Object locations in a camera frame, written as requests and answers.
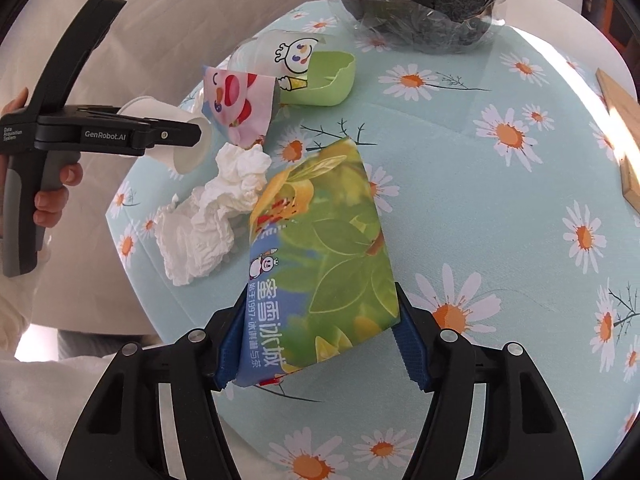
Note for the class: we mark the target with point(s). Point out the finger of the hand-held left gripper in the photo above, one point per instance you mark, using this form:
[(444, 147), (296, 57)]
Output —
[(175, 135)]

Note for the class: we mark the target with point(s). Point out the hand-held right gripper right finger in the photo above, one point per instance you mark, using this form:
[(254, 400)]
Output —
[(410, 347)]

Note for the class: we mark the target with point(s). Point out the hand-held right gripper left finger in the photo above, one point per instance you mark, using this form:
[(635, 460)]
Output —
[(230, 345)]

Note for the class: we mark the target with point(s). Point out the white paper cup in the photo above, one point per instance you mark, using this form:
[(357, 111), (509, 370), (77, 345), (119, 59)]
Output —
[(192, 160)]

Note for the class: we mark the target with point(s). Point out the pink cartoon printed wrapper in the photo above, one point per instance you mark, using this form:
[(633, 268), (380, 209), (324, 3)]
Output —
[(240, 105)]

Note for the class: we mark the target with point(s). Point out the clear plastic bin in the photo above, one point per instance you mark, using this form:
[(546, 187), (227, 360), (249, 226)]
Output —
[(450, 37)]

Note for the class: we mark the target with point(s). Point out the person's left hand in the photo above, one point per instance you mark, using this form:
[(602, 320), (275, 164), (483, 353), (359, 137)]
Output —
[(50, 205)]

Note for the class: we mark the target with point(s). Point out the crumpled white tissue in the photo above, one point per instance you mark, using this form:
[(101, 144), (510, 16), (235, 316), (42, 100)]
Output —
[(200, 240)]

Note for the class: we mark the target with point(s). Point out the daisy print tablecloth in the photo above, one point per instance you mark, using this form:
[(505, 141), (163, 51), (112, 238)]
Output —
[(475, 210)]

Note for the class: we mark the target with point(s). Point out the green plastic container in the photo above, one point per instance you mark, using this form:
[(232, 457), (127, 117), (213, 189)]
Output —
[(325, 91)]

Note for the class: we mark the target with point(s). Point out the wooden board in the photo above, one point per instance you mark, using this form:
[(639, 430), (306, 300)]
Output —
[(631, 170)]

